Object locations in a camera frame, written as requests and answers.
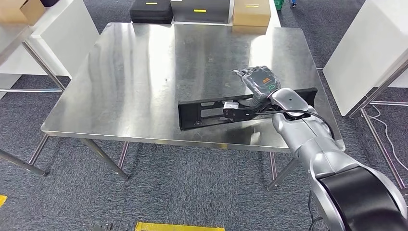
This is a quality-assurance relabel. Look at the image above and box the grey equipment case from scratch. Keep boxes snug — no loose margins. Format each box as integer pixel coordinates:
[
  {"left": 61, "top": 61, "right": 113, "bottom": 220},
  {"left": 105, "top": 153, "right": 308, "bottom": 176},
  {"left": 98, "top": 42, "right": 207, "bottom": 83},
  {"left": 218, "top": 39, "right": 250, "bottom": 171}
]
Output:
[{"left": 170, "top": 0, "right": 232, "bottom": 24}]

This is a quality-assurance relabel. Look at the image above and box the white low platform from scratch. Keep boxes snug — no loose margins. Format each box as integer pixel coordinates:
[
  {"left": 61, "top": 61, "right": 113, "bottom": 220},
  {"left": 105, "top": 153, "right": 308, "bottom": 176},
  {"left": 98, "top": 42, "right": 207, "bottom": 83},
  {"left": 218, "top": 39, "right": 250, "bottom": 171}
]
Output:
[{"left": 172, "top": 0, "right": 282, "bottom": 29}]

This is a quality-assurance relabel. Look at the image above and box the brown cardboard box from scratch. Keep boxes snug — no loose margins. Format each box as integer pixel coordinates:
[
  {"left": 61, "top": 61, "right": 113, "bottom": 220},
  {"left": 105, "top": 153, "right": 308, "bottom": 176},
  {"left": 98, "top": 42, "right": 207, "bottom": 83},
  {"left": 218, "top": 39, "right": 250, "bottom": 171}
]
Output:
[
  {"left": 0, "top": 0, "right": 48, "bottom": 27},
  {"left": 232, "top": 0, "right": 272, "bottom": 28}
]

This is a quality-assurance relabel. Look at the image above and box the wide stainless steel workbench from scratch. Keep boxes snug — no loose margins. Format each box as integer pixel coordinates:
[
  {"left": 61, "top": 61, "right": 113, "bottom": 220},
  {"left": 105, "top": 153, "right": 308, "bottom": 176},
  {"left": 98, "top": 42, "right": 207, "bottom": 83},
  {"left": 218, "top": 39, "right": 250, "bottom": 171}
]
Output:
[{"left": 28, "top": 21, "right": 346, "bottom": 193}]

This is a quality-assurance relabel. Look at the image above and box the black plastic panel part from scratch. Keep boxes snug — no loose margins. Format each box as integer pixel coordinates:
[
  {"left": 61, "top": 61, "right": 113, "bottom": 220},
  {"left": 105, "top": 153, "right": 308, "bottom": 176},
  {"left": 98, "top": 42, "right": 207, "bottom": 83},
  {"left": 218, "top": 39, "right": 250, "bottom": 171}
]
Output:
[{"left": 177, "top": 87, "right": 319, "bottom": 131}]

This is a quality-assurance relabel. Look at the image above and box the white cabinet block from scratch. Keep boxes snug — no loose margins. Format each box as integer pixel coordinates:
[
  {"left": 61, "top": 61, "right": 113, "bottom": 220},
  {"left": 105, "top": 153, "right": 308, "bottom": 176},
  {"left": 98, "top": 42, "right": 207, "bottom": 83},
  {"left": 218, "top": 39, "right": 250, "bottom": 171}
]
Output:
[
  {"left": 0, "top": 0, "right": 100, "bottom": 96},
  {"left": 322, "top": 0, "right": 408, "bottom": 117}
]

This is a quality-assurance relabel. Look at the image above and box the stainless steel table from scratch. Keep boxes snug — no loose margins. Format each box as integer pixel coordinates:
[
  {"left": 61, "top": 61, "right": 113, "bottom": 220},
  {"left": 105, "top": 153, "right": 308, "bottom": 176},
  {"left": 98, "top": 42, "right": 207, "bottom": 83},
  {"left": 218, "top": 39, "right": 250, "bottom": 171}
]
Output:
[
  {"left": 347, "top": 57, "right": 408, "bottom": 196},
  {"left": 0, "top": 25, "right": 66, "bottom": 178}
]

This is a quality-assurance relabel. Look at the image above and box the white power cable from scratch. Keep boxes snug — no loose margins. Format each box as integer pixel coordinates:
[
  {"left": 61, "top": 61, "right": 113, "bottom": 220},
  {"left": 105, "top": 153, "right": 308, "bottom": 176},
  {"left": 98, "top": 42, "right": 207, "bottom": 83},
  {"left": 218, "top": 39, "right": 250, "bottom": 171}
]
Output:
[{"left": 370, "top": 104, "right": 408, "bottom": 173}]

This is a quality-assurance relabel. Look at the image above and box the black hanging tether cable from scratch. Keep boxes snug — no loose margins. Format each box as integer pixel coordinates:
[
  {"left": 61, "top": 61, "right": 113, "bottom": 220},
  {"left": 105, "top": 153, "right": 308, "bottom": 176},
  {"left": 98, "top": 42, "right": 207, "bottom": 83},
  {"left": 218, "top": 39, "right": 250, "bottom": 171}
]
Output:
[{"left": 306, "top": 191, "right": 325, "bottom": 231}]

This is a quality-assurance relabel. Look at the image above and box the black equipment case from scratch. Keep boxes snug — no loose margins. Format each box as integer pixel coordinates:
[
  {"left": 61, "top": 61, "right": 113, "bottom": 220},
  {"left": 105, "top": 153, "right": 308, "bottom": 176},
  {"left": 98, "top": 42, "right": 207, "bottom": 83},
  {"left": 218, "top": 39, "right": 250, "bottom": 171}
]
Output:
[{"left": 129, "top": 0, "right": 174, "bottom": 25}]

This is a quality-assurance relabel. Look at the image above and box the yellow floor tape square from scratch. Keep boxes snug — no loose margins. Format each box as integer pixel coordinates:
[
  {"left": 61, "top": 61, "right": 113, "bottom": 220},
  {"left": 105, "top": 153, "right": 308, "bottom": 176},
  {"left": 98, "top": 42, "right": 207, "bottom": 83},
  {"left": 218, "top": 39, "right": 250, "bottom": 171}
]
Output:
[{"left": 134, "top": 221, "right": 226, "bottom": 231}]

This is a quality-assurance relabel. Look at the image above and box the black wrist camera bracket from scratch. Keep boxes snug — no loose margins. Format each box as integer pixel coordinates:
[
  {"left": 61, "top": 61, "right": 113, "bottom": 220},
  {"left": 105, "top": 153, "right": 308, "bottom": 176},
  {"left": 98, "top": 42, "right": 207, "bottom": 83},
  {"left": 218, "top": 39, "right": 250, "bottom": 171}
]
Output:
[{"left": 223, "top": 106, "right": 275, "bottom": 122}]

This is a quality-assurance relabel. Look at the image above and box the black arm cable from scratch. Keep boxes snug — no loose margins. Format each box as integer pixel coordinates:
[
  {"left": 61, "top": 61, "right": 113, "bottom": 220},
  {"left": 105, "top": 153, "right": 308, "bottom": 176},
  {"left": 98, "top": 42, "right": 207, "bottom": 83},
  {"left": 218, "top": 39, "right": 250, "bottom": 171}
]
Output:
[{"left": 255, "top": 109, "right": 335, "bottom": 140}]

